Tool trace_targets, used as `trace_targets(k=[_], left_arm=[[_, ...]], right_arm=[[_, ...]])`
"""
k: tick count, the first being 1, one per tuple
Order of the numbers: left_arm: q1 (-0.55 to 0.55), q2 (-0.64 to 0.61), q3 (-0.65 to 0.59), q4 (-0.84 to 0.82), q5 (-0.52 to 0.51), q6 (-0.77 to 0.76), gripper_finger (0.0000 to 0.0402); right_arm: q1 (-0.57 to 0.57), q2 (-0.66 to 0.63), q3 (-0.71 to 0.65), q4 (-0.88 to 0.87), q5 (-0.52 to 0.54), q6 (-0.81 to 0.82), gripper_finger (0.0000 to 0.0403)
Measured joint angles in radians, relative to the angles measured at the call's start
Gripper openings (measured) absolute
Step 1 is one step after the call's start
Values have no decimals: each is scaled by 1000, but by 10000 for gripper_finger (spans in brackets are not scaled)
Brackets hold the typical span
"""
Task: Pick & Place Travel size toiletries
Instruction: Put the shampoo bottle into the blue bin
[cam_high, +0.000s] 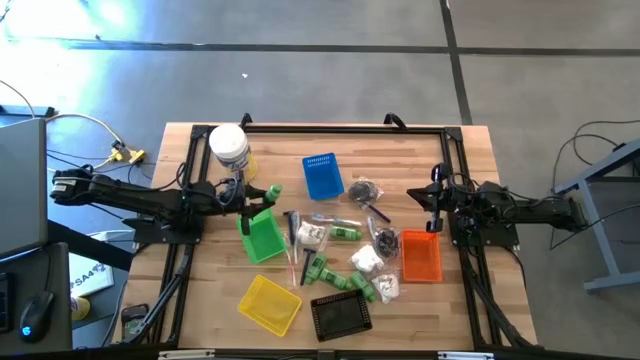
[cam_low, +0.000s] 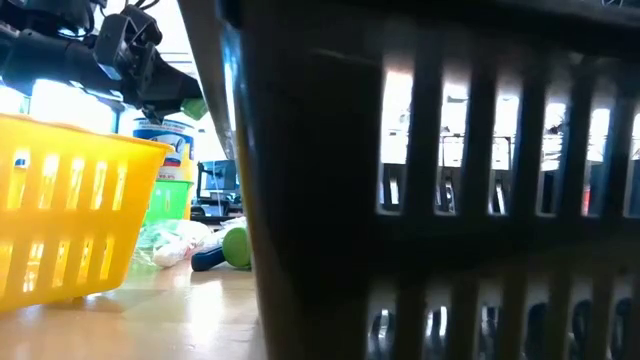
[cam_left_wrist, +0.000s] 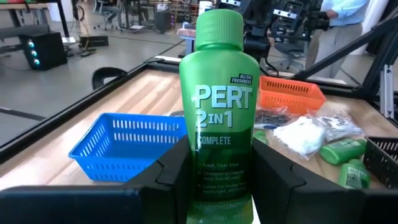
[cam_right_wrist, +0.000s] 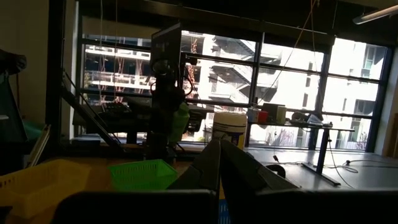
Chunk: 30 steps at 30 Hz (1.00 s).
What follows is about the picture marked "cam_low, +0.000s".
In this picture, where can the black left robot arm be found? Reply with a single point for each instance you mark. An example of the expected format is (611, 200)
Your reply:
(45, 60)

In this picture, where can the Lysol wipes canister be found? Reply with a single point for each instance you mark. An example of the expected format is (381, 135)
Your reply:
(172, 145)

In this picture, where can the green plastic basket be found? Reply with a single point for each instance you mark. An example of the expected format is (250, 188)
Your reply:
(167, 200)

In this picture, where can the black computer monitor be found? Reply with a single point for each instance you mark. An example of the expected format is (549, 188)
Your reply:
(220, 175)

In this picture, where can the yellow plastic slotted basket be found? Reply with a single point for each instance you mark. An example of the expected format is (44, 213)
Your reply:
(75, 225)

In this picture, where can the clear wrapped patterned white packet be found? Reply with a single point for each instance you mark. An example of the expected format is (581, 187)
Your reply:
(167, 250)

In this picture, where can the black plastic slotted basket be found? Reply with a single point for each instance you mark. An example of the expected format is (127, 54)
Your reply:
(320, 175)

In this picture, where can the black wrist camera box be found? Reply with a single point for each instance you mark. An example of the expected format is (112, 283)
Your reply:
(142, 27)

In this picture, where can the black table edge rail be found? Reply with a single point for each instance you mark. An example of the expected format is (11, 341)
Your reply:
(215, 219)

